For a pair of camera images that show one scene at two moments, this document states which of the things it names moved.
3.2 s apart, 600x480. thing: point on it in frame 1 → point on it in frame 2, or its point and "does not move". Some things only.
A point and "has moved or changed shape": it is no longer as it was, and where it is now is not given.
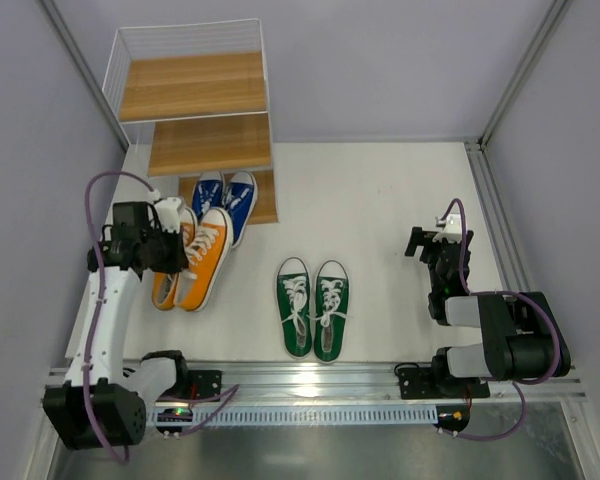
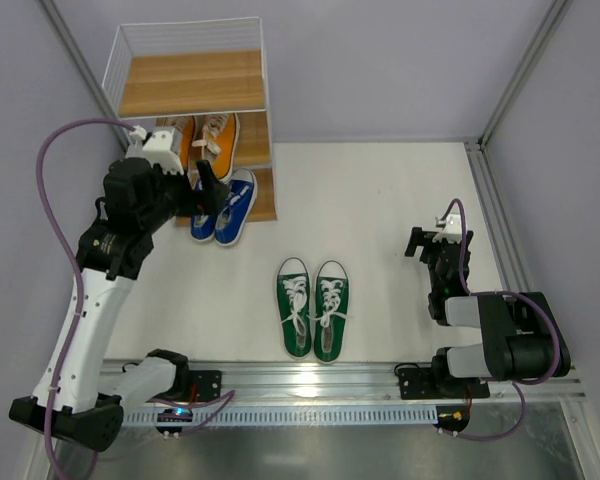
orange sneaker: x=163 y=290 → x=184 y=128
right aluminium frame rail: x=511 y=269 does not move
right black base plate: x=422 y=383 does not move
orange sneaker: x=208 y=245 → x=216 y=140
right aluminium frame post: x=550 y=27 does not move
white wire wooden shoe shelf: x=203 y=86 does not move
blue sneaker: x=208 y=192 has moved or changed shape
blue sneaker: x=238 y=202 does not move
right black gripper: x=431 y=245 does not move
